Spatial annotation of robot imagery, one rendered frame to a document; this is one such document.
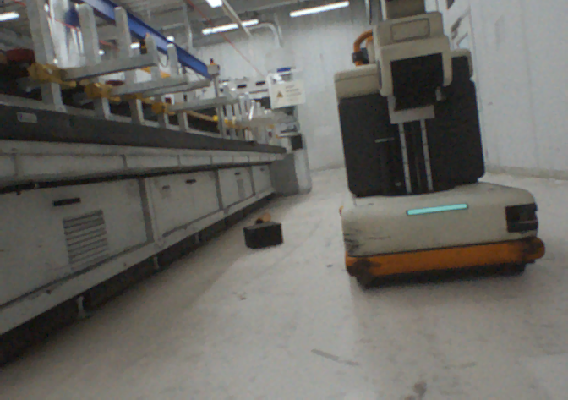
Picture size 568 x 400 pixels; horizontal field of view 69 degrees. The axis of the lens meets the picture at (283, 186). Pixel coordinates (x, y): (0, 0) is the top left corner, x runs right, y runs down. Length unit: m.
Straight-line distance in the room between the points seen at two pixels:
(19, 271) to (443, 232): 1.35
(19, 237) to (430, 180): 1.44
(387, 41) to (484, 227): 0.68
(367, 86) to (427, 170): 0.41
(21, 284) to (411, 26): 1.50
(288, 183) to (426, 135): 4.53
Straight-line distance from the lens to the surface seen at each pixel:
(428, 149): 1.69
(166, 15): 12.58
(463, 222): 1.44
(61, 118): 1.33
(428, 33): 1.53
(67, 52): 7.48
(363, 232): 1.39
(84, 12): 1.67
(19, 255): 1.56
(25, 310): 1.52
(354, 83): 1.72
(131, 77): 1.82
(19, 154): 1.24
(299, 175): 5.93
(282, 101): 5.98
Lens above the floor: 0.46
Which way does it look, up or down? 3 degrees down
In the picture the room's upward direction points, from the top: 8 degrees counter-clockwise
